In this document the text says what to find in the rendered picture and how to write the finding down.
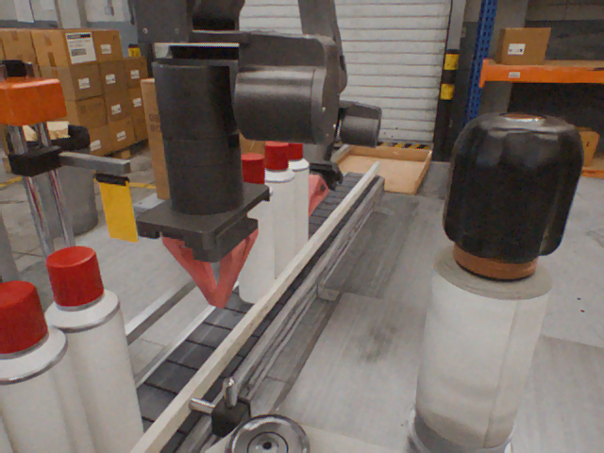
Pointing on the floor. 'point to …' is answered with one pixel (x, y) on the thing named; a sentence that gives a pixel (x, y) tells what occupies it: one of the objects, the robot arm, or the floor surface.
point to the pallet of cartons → (87, 83)
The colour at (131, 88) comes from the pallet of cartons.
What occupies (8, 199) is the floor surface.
